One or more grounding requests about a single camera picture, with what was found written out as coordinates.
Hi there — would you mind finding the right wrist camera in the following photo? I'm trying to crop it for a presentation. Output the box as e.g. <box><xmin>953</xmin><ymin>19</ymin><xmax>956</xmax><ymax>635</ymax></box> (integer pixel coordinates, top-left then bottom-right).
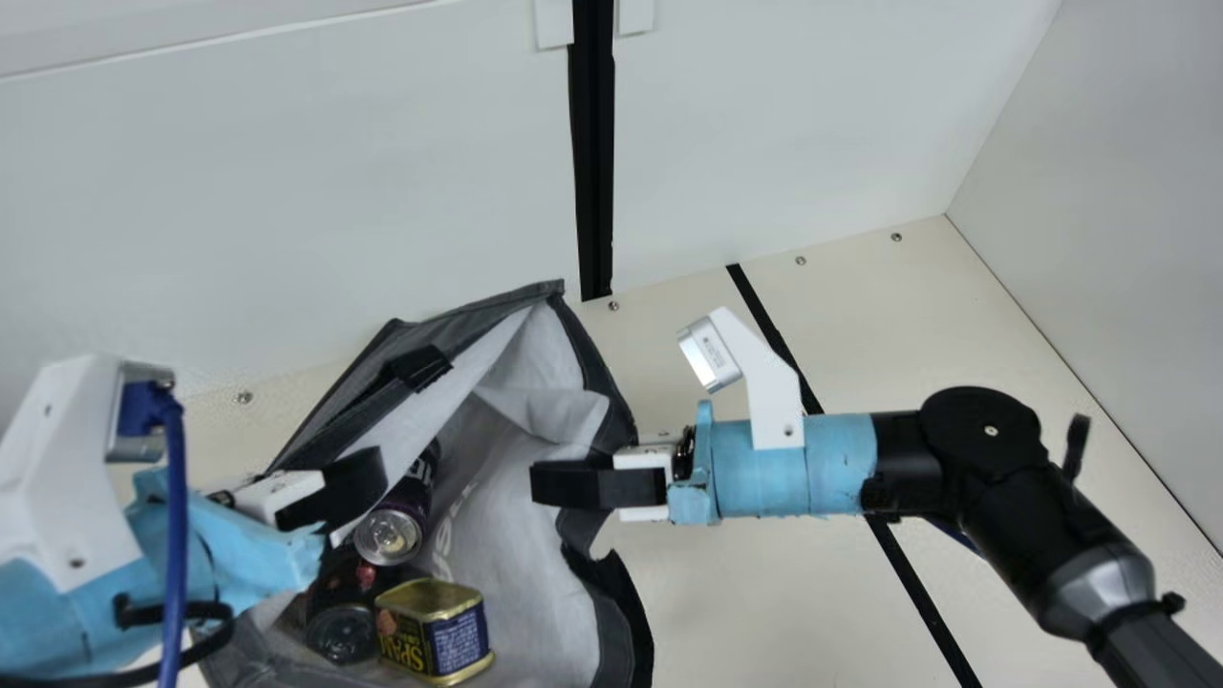
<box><xmin>676</xmin><ymin>308</ymin><xmax>806</xmax><ymax>452</ymax></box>

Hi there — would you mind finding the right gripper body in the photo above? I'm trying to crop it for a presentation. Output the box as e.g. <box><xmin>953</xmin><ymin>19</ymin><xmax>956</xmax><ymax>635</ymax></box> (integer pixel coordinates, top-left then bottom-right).
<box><xmin>667</xmin><ymin>399</ymin><xmax>878</xmax><ymax>527</ymax></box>

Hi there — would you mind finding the black post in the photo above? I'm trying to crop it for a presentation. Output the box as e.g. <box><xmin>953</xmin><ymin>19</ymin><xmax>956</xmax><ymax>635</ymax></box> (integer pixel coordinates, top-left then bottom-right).
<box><xmin>569</xmin><ymin>0</ymin><xmax>615</xmax><ymax>302</ymax></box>

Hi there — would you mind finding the dark coffee bottle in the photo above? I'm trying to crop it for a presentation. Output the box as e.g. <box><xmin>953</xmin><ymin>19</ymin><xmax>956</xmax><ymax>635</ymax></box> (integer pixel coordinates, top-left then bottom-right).
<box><xmin>304</xmin><ymin>549</ymin><xmax>402</xmax><ymax>667</ymax></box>

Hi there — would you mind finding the purple can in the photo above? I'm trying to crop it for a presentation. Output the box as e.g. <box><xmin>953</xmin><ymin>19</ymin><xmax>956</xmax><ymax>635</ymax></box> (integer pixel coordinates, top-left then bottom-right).
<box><xmin>354</xmin><ymin>444</ymin><xmax>442</xmax><ymax>567</ymax></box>

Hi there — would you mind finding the dark grey bag with straps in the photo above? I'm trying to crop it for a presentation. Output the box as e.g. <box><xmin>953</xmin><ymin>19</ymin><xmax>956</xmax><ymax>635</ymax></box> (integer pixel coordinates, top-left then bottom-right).
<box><xmin>196</xmin><ymin>279</ymin><xmax>655</xmax><ymax>688</ymax></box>

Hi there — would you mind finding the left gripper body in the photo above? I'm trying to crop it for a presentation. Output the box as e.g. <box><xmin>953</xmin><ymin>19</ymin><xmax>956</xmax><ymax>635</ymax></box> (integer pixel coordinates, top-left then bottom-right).
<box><xmin>0</xmin><ymin>468</ymin><xmax>326</xmax><ymax>681</ymax></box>

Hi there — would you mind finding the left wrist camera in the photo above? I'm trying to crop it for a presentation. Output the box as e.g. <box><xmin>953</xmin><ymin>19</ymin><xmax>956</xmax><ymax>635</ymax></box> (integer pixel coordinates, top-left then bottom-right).
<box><xmin>0</xmin><ymin>354</ymin><xmax>178</xmax><ymax>593</ymax></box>

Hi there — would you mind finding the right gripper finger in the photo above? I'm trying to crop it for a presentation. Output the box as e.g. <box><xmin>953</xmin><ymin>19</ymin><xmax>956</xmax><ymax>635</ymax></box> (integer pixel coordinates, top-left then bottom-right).
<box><xmin>531</xmin><ymin>441</ymin><xmax>676</xmax><ymax>486</ymax></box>
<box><xmin>531</xmin><ymin>485</ymin><xmax>670</xmax><ymax>524</ymax></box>

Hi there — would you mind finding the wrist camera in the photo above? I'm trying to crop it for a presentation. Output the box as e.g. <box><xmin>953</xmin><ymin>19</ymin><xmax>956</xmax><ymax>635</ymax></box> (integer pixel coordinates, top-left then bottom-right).
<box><xmin>676</xmin><ymin>308</ymin><xmax>806</xmax><ymax>452</ymax></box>
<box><xmin>0</xmin><ymin>354</ymin><xmax>178</xmax><ymax>593</ymax></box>

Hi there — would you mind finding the blue cable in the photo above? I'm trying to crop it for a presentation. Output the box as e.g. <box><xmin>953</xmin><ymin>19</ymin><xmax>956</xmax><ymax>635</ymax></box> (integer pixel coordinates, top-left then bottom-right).
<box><xmin>119</xmin><ymin>380</ymin><xmax>192</xmax><ymax>688</ymax></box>

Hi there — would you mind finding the black strip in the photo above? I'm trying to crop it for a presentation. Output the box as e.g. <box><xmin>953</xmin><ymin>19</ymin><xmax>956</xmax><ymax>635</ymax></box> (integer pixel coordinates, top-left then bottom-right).
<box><xmin>726</xmin><ymin>263</ymin><xmax>985</xmax><ymax>688</ymax></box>

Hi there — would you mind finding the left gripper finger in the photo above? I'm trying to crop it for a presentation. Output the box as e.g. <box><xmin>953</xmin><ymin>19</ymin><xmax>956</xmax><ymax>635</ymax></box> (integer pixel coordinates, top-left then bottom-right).
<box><xmin>232</xmin><ymin>447</ymin><xmax>388</xmax><ymax>532</ymax></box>

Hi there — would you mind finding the black cable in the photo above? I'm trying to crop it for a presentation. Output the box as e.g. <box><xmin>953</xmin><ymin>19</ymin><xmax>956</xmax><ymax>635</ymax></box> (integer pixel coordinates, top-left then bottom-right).
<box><xmin>0</xmin><ymin>592</ymin><xmax>238</xmax><ymax>688</ymax></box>

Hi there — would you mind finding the rectangular tin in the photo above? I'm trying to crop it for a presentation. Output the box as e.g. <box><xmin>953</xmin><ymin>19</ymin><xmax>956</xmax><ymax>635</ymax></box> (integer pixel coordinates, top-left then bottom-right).
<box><xmin>375</xmin><ymin>577</ymin><xmax>496</xmax><ymax>686</ymax></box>

